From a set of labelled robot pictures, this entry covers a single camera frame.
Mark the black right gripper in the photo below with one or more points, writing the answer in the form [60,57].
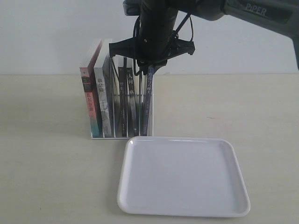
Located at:
[154,41]

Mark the blue moon cover book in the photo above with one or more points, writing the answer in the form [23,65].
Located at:
[147,100]

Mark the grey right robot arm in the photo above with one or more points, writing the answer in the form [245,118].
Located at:
[280,16]

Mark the black spine thin book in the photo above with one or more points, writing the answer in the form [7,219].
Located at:
[122,90]

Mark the white grey spine book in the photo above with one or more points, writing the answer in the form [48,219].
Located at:
[102,75]

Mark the black spine white-title book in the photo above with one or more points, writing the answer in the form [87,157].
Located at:
[132,99]

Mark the red teal spine book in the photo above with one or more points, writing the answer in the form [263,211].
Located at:
[90,89]

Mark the white plastic tray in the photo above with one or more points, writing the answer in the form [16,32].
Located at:
[181,176]

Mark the white wire book rack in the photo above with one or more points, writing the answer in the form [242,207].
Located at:
[140,83]

